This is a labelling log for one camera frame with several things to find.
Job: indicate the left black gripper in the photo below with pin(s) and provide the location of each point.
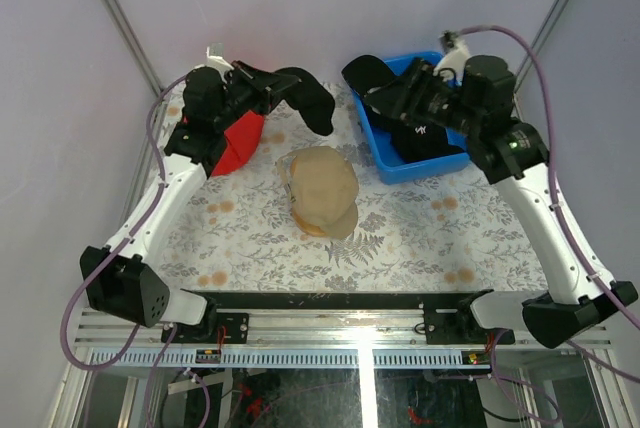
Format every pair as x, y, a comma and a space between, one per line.
262, 83

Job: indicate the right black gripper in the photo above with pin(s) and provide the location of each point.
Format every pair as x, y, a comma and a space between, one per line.
403, 96

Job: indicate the black cap gold logo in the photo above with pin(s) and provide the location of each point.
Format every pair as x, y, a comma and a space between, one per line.
311, 100

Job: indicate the beige baseball cap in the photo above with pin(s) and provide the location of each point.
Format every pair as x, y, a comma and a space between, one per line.
322, 188

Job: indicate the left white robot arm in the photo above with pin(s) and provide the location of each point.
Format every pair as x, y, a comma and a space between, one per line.
119, 278

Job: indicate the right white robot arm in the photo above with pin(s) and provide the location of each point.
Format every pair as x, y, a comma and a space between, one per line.
516, 161

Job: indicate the black cap on bin rim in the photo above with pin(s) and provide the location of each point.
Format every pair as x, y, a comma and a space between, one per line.
369, 76

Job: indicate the black cap pink logo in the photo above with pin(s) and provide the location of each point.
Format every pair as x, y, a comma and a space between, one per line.
421, 143

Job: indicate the red cloth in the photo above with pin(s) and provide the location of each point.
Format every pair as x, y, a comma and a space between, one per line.
242, 139

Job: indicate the blue plastic bin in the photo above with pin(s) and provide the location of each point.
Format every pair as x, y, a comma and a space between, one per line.
390, 168

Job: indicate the floral table mat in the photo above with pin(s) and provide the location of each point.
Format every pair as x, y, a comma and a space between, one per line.
443, 233

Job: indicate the wooden hat stand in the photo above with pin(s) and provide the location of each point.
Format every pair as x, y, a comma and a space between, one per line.
308, 228

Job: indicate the left aluminium frame post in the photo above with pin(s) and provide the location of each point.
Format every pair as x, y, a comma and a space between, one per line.
133, 44

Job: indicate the aluminium frame post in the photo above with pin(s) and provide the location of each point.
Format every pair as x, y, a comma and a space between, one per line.
133, 44
560, 3

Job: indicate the right aluminium frame post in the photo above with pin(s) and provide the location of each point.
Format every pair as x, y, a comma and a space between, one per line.
560, 3

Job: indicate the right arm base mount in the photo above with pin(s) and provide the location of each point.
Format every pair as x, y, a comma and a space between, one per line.
460, 325

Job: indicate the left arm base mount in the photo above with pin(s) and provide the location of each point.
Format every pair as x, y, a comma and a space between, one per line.
205, 328

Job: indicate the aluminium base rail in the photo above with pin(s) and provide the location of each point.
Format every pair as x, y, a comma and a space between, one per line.
318, 329

